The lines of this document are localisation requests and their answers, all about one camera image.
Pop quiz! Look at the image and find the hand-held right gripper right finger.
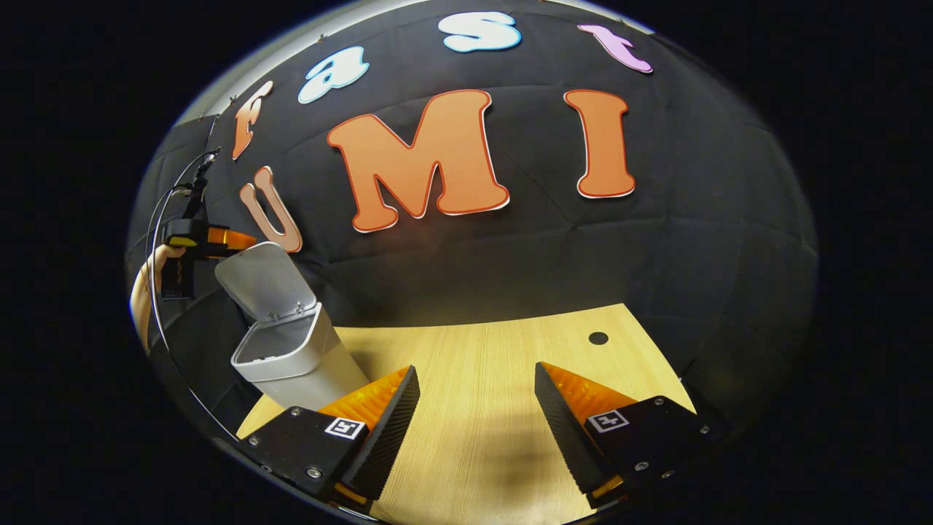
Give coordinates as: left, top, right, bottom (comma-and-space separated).
534, 362, 720, 510

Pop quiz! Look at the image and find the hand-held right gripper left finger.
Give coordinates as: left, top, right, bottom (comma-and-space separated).
233, 365, 421, 516

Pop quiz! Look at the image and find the white desktop garbage bin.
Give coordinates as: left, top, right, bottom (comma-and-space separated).
214, 242, 371, 411

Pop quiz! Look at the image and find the wooden desktop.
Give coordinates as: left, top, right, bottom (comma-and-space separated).
237, 304, 697, 525

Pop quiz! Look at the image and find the black backdrop cloth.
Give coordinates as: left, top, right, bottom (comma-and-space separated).
128, 0, 819, 438

